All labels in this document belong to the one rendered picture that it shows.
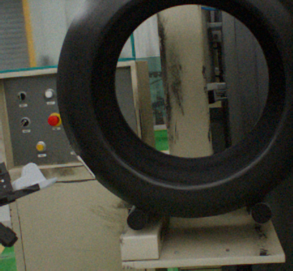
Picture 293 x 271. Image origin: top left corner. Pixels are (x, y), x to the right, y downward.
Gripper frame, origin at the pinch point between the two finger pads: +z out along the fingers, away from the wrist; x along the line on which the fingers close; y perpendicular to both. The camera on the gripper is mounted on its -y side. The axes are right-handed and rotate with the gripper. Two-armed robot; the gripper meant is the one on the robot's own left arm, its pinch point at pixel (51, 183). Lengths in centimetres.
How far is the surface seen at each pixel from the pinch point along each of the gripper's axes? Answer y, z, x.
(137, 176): -4.9, 16.6, -5.5
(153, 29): 239, 516, 740
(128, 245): -19.1, 13.3, 4.8
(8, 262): -36, 27, 258
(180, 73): 18, 51, 16
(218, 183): -12.2, 29.8, -14.2
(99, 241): -25, 33, 81
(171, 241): -23.7, 26.6, 10.4
